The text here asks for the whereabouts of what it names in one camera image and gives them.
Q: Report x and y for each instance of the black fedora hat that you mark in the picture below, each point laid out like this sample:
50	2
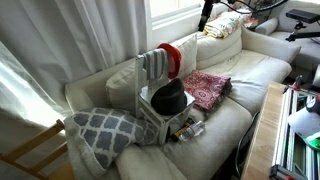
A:
170	98

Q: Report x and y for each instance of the red round disc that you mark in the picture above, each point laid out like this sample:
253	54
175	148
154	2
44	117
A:
175	58

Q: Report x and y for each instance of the brown wooden chair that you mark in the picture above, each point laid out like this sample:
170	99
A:
33	143

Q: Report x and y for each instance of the red white patterned cloth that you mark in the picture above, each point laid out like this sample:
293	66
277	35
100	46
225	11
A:
206	88

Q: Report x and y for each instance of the yellow black tool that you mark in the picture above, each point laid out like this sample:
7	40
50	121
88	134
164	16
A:
178	133

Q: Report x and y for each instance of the clear plastic bottle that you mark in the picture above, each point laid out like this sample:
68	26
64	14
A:
195	130

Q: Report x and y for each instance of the grey white lattice pillow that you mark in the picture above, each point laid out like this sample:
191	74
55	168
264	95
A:
106	133

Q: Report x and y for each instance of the plain cream pillow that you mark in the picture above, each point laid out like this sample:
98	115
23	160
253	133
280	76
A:
146	165

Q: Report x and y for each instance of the white framed window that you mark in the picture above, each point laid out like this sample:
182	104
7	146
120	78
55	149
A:
173	13

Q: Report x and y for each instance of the floral folded blanket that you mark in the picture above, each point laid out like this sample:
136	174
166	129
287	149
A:
226	25

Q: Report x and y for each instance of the white curtain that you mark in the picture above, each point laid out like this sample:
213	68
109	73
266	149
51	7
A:
66	43

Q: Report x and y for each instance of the cream fabric sofa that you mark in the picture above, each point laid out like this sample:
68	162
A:
263	70

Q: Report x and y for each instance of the light wooden table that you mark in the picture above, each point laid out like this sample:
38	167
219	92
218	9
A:
263	133

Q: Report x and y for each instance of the grey sofa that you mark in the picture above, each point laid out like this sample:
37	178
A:
306	50

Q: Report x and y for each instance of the aluminium rail frame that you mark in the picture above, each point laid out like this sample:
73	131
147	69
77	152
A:
293	156

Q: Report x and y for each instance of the black camera on stand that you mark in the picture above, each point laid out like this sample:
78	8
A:
303	16

